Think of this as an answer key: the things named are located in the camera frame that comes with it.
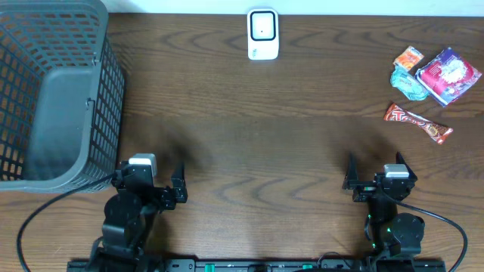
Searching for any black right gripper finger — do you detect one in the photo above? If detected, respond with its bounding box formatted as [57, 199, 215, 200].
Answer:
[396, 152, 413, 174]
[342, 154, 359, 190]

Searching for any orange brown candy wrapper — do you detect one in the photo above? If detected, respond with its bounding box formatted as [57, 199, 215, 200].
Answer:
[383, 104, 453, 144]

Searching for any green flushable wipes pack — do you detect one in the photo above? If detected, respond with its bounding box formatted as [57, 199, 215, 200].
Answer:
[390, 66, 430, 101]

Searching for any purple red snack bag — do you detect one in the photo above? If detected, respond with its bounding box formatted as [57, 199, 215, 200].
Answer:
[416, 47, 482, 107]

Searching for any orange tissue pack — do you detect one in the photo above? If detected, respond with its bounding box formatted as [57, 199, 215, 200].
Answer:
[393, 46, 424, 71]

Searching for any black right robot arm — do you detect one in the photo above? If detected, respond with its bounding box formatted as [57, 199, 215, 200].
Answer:
[343, 153, 425, 258]

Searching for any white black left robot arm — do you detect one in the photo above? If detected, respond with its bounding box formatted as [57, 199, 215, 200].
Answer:
[83, 163, 188, 272]

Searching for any white barcode scanner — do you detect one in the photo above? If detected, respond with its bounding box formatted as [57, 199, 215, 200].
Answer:
[247, 8, 280, 60]

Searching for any grey plastic mesh basket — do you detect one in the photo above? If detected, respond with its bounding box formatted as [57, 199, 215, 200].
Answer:
[1, 0, 126, 193]

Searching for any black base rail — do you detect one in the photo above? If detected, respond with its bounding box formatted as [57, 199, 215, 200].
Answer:
[67, 258, 447, 272]

